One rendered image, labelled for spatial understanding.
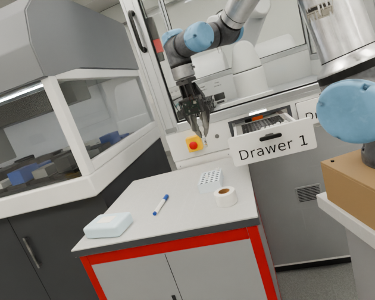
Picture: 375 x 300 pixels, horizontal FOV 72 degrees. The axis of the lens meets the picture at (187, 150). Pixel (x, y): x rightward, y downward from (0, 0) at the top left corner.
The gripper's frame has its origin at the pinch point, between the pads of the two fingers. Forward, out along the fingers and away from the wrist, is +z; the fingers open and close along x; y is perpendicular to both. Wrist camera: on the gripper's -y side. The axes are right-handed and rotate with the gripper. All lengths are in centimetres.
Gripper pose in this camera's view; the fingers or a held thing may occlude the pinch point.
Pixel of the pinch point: (203, 133)
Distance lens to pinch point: 93.8
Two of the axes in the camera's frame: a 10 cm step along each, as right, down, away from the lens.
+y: -1.9, 3.0, -9.4
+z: 3.0, 9.3, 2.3
